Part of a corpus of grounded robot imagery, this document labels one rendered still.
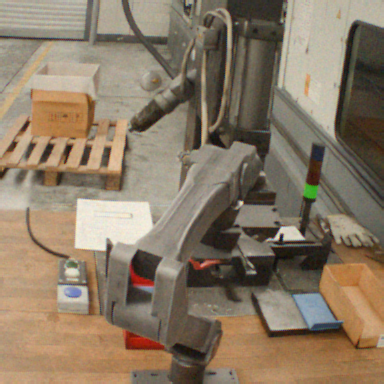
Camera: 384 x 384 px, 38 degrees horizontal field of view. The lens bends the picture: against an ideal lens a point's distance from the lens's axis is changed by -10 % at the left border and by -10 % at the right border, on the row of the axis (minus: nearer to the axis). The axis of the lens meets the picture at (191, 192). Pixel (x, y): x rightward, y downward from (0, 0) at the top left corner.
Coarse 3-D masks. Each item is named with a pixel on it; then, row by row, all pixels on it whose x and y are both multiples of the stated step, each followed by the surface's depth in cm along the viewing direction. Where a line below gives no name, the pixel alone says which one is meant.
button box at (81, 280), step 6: (30, 228) 150; (30, 234) 147; (36, 240) 144; (42, 246) 142; (54, 252) 140; (72, 258) 136; (60, 264) 131; (78, 264) 132; (84, 264) 133; (60, 270) 129; (78, 270) 130; (84, 270) 131; (60, 276) 127; (66, 276) 127; (72, 276) 127; (78, 276) 128; (84, 276) 128; (60, 282) 125; (66, 282) 125; (72, 282) 125; (78, 282) 126; (84, 282) 126
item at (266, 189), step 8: (208, 136) 147; (216, 136) 148; (216, 144) 145; (224, 144) 146; (264, 176) 126; (256, 184) 127; (264, 184) 127; (256, 192) 129; (264, 192) 129; (272, 192) 130; (248, 200) 129; (256, 200) 130; (264, 200) 130; (272, 200) 130
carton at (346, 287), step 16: (336, 272) 138; (352, 272) 139; (368, 272) 137; (320, 288) 138; (336, 288) 129; (352, 288) 140; (368, 288) 136; (336, 304) 128; (352, 304) 121; (368, 304) 134; (352, 320) 120; (368, 320) 127; (352, 336) 119; (368, 336) 117
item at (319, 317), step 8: (296, 296) 131; (304, 296) 132; (312, 296) 132; (320, 296) 132; (304, 304) 128; (320, 304) 129; (304, 312) 125; (312, 312) 126; (320, 312) 126; (328, 312) 126; (312, 320) 123; (320, 320) 123; (328, 320) 123; (312, 328) 119; (320, 328) 120; (328, 328) 120
